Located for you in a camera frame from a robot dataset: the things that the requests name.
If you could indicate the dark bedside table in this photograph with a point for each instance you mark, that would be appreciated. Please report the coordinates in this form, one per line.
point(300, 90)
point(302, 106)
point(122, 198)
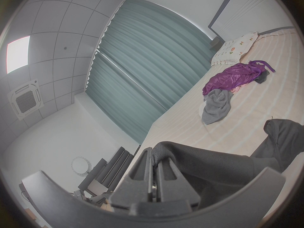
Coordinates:
point(215, 43)

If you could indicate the bed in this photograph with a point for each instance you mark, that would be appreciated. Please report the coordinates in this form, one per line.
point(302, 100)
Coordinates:
point(249, 117)

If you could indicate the white garment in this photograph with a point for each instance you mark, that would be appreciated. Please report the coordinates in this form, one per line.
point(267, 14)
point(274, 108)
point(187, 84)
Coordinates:
point(201, 109)

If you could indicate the pink garment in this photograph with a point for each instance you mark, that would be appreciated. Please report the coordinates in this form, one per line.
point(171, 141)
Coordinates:
point(237, 88)

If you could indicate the square ceiling light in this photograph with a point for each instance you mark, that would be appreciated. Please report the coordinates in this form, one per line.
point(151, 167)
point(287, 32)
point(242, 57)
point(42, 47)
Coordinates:
point(18, 53)

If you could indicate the black shorts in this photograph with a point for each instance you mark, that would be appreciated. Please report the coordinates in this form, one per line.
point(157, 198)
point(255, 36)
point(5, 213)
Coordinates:
point(213, 165)

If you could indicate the purple garment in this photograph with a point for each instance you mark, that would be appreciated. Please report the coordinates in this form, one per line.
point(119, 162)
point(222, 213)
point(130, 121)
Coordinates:
point(225, 78)

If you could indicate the dark grey garment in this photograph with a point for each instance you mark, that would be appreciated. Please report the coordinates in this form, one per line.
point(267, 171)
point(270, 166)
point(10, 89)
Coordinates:
point(261, 78)

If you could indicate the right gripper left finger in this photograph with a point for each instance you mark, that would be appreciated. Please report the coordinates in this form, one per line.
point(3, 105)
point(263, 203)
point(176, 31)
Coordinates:
point(140, 174)

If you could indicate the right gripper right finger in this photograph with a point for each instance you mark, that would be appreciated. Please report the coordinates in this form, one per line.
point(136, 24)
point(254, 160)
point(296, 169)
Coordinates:
point(180, 191)

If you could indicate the round wall mirror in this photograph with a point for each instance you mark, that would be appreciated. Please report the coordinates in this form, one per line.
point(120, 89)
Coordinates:
point(80, 165)

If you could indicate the dark grey dressing table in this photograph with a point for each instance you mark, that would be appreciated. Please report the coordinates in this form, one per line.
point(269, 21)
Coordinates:
point(93, 174)

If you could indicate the ceiling air conditioner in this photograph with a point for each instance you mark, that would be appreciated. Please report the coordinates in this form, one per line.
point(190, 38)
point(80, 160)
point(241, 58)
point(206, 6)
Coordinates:
point(25, 100)

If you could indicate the white printed pillow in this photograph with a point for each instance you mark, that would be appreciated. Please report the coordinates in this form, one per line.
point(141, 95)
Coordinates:
point(232, 49)

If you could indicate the dark grey chest of drawers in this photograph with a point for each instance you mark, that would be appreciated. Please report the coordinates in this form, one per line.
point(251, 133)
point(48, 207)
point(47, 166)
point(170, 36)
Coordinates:
point(118, 167)

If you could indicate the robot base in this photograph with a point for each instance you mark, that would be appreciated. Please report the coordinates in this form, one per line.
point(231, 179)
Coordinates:
point(95, 198)

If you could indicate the blue-green curtain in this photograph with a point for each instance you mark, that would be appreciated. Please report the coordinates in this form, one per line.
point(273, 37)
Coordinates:
point(154, 44)
point(118, 94)

